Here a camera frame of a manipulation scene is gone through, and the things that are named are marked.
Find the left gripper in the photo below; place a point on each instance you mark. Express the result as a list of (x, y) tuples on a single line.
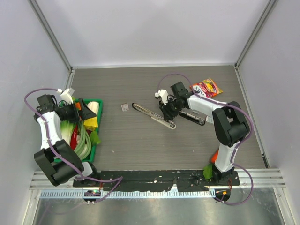
[(85, 112)]

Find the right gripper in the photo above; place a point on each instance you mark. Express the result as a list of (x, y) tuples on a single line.
[(168, 114)]

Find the red white staple box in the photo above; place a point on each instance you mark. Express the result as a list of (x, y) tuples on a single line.
[(125, 107)]

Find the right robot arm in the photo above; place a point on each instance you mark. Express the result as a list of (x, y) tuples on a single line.
[(230, 124)]

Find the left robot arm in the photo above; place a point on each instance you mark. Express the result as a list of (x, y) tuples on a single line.
[(56, 158)]

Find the yellow white toy cabbage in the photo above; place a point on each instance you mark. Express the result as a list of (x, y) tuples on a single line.
[(92, 123)]

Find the green plastic tray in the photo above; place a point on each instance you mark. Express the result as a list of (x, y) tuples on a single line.
[(84, 150)]

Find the red toy chili pepper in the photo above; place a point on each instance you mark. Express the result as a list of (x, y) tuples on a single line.
[(73, 141)]

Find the green toy leaf sprig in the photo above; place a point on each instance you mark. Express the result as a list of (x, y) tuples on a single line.
[(94, 138)]

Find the orange candy bag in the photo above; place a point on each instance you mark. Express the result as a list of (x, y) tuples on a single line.
[(206, 88)]

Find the orange toy carrot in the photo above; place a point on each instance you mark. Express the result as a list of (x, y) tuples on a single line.
[(214, 157)]

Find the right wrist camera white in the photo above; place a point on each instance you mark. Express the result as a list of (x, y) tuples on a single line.
[(163, 95)]

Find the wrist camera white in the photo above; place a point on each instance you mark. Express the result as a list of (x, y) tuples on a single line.
[(66, 95), (163, 95)]

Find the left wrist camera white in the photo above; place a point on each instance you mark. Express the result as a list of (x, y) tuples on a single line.
[(66, 95)]

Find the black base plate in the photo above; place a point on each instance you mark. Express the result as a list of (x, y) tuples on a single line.
[(163, 180)]

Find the white slotted cable duct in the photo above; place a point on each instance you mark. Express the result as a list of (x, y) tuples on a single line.
[(87, 194)]

